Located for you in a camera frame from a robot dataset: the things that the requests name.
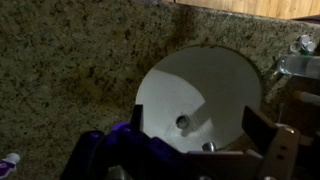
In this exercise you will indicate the white round sink basin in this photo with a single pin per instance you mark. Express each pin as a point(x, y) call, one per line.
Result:
point(211, 86)

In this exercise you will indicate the chrome sink drain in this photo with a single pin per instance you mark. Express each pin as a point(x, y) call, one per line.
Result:
point(182, 122)

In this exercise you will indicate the clear plastic bottle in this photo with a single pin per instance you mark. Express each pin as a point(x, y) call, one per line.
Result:
point(298, 65)

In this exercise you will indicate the purple white tube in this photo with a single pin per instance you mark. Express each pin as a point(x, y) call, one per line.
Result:
point(9, 164)

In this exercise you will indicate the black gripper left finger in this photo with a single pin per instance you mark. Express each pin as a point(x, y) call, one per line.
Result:
point(136, 120)

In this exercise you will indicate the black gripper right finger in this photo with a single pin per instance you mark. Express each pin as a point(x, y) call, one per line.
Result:
point(260, 129)

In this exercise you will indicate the white tube with label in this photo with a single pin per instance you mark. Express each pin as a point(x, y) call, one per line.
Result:
point(307, 97)

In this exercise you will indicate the small silver capped bottles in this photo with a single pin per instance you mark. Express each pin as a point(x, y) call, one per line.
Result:
point(303, 44)

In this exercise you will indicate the chrome tap with handle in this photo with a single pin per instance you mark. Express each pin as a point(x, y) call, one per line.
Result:
point(209, 147)

